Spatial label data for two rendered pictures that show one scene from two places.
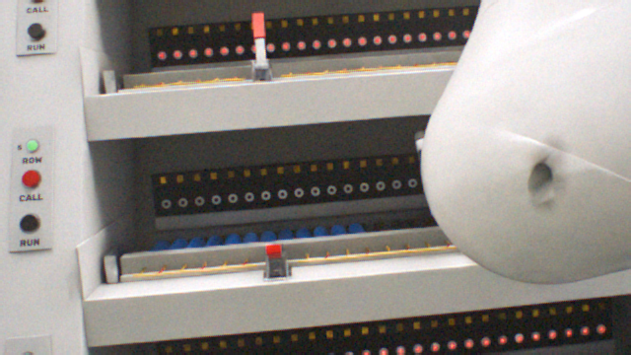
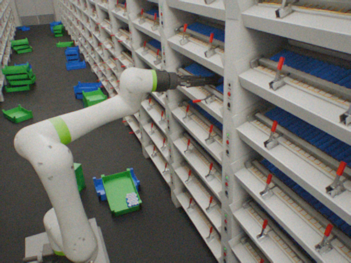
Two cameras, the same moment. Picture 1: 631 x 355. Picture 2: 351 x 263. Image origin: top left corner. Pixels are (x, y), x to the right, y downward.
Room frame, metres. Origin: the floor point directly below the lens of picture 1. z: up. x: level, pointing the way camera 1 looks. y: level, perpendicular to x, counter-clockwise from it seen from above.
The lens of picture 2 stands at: (0.05, -1.47, 1.46)
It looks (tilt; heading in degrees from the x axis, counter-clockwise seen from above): 27 degrees down; 74
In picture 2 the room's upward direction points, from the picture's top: 3 degrees counter-clockwise
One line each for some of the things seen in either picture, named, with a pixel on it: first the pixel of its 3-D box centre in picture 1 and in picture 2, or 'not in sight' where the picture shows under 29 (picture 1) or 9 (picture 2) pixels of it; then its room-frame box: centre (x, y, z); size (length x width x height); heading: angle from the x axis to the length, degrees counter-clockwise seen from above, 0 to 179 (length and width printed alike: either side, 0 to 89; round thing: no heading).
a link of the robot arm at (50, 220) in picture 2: not in sight; (64, 230); (-0.10, -0.27, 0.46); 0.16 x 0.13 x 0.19; 115
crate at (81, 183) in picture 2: not in sight; (62, 175); (-0.15, 0.76, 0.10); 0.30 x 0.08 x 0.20; 143
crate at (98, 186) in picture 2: not in sight; (116, 184); (0.21, 0.59, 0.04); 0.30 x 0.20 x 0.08; 3
